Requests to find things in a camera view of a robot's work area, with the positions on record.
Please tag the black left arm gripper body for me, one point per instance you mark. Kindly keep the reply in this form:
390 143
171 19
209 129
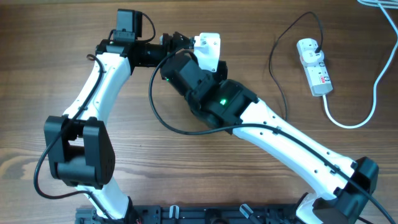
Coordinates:
166 43

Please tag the white power strip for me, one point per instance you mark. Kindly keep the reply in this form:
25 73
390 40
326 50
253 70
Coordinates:
317 76

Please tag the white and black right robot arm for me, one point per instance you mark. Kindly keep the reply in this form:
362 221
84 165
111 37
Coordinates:
341 187

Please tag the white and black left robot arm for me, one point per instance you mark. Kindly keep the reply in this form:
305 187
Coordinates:
78 146

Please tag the white charger plug adapter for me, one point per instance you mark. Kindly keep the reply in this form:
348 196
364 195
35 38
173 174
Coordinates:
309 58

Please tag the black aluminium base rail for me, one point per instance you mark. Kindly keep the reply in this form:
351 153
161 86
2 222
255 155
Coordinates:
269 214

